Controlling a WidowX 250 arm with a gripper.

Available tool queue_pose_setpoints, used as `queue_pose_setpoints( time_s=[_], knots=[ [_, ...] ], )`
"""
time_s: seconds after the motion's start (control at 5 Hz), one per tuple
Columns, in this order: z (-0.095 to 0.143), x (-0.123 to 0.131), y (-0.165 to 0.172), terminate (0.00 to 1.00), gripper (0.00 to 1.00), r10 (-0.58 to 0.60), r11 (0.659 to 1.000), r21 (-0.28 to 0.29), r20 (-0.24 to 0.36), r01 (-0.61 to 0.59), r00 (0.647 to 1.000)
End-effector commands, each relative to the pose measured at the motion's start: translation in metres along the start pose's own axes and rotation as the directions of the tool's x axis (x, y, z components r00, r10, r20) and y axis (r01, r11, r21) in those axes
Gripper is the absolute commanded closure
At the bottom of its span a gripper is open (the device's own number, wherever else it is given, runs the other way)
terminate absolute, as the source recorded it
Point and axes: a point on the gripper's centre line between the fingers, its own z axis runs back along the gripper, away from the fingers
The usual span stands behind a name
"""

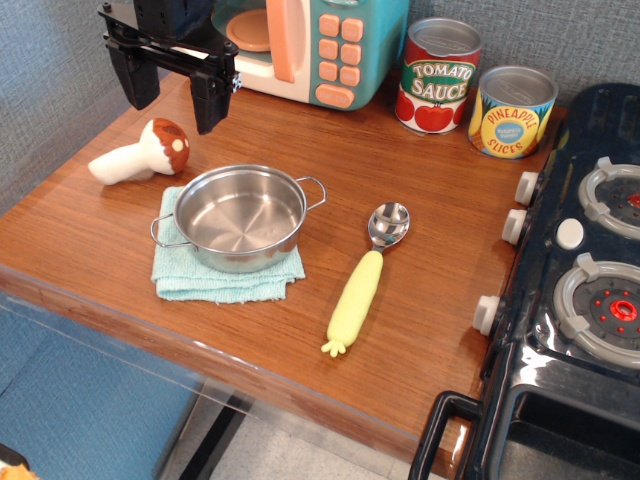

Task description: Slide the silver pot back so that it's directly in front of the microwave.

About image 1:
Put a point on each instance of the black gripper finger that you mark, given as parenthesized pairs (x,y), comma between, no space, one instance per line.
(211,96)
(138,76)

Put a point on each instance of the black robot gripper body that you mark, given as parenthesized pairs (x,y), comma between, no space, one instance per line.
(174,35)

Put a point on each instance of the silver metal pot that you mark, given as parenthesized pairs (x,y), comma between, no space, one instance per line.
(239,219)

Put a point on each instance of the teal toy microwave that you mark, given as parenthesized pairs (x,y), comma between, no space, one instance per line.
(333,54)

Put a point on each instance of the plush brown white mushroom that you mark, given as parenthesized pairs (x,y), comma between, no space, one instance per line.
(163,148)

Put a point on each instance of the light blue folded cloth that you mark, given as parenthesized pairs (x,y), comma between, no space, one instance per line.
(178,276)

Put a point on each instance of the tomato sauce can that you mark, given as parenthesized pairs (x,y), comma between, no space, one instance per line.
(440,63)

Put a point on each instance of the pineapple slices can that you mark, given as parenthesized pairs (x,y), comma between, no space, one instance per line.
(512,108)

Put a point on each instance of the white upper stove knob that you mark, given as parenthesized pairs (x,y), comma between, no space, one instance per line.
(526,187)

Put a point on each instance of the white stove knob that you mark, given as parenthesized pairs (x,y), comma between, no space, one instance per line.
(513,226)
(526,187)
(485,313)

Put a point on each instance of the white middle stove knob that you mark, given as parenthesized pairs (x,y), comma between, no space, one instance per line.
(513,226)

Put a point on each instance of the white lower stove knob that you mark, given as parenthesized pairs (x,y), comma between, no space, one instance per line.
(485,313)

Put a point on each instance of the black table leg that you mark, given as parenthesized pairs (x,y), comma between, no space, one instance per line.
(208,433)

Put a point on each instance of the grey rear stove burner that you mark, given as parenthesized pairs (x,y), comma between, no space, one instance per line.
(609,195)

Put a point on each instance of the grey stove burner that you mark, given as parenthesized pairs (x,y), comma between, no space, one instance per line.
(596,303)
(609,195)

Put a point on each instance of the grey front stove burner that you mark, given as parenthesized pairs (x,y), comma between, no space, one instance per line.
(596,303)

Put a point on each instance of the black toy stove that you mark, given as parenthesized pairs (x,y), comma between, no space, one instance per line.
(560,397)

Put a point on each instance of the spoon with yellow handle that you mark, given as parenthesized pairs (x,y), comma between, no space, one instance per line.
(387,225)

